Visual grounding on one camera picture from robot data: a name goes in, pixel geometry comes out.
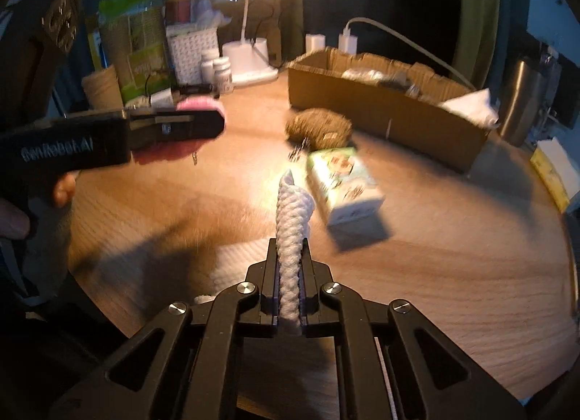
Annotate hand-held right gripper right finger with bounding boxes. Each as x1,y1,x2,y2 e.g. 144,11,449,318
303,238,529,420

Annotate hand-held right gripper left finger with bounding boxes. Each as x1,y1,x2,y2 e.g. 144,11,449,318
45,238,279,420

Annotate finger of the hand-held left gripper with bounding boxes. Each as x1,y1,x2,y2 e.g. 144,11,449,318
129,108,226,149

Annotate pink plush pouch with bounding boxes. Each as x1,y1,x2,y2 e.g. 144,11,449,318
133,95,226,166

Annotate cardboard box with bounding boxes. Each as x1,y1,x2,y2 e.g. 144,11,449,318
287,47,500,174

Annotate white tissue paper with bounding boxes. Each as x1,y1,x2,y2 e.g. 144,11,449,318
439,87,500,129

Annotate person's left forearm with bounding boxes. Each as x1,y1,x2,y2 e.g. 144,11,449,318
0,221,75,309

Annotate person's left hand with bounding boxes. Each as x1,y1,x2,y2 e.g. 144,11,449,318
0,173,79,240

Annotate white towel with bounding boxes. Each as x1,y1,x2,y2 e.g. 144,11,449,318
205,238,273,299

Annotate white pill bottle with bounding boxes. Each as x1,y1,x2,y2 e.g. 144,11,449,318
212,59,235,95
200,49,221,82

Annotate stack of loose paper cups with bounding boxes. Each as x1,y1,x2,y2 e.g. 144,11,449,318
81,65,126,111

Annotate white plastic basket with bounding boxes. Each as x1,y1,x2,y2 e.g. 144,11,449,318
165,23,219,86

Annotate white desk lamp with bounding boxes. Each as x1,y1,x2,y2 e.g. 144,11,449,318
208,0,310,86

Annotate green printed tissue pack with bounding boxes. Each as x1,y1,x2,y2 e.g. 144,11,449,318
307,147,387,229

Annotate packaged paper cups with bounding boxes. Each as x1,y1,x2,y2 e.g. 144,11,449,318
96,0,178,104

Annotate brown plush toy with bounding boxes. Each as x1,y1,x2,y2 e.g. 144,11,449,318
284,107,354,162

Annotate white charger plug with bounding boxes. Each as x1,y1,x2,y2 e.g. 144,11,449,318
305,33,327,57
338,29,360,54

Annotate steel tumbler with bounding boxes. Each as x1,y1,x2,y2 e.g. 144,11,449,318
497,56,545,147

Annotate yellow curtain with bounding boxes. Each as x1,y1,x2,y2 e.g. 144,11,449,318
452,0,502,82

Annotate white charger cable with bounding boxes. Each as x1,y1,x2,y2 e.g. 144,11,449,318
343,17,477,89

